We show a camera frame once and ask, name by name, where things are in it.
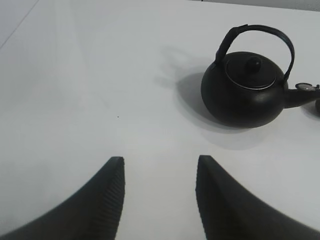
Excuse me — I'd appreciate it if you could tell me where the black round teapot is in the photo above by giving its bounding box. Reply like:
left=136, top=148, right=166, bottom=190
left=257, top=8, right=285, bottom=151
left=200, top=24, right=320, bottom=129

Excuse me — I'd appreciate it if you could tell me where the small black teacup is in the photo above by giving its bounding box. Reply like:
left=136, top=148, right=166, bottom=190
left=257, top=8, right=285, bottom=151
left=315, top=99, right=320, bottom=113

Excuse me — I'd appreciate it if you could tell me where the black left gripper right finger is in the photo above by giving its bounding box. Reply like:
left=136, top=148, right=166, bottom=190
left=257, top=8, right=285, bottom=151
left=195, top=155, right=320, bottom=240

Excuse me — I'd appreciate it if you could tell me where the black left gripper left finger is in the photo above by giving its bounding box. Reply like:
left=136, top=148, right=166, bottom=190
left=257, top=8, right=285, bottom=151
left=0, top=156, right=125, bottom=240

